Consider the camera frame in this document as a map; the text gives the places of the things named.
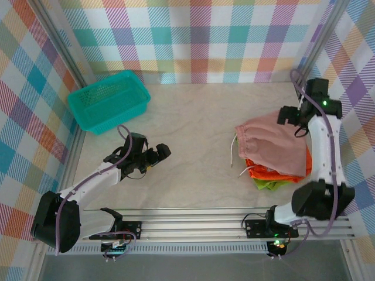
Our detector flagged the pink shorts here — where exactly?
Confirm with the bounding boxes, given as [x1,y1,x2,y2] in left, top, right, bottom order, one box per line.
[230,110,312,178]

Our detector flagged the orange shorts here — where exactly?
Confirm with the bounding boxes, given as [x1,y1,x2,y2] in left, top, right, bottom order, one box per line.
[237,146,313,184]

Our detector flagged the lime green shorts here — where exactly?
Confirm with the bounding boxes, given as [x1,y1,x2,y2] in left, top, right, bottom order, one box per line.
[253,177,282,192]

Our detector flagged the teal plastic basket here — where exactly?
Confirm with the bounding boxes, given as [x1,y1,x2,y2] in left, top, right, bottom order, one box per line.
[67,70,152,136]

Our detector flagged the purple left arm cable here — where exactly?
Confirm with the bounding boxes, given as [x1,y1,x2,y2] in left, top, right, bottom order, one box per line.
[54,124,138,262]

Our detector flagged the aluminium table side rail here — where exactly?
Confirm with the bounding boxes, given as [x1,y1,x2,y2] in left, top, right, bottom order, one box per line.
[51,128,86,200]

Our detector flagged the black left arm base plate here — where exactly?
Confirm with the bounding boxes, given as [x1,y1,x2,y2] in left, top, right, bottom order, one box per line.
[88,221,142,242]

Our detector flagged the aluminium corner post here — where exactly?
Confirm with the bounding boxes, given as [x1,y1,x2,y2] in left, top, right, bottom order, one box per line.
[28,0,97,88]
[292,0,352,87]

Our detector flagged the aluminium rail frame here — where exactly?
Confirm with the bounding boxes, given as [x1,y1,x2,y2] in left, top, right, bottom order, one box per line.
[77,206,357,244]

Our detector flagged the grey slotted cable duct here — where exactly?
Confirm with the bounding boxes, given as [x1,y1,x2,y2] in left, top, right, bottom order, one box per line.
[69,244,269,255]

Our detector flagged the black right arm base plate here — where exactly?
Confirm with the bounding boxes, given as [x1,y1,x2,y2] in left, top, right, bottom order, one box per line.
[244,218,299,239]

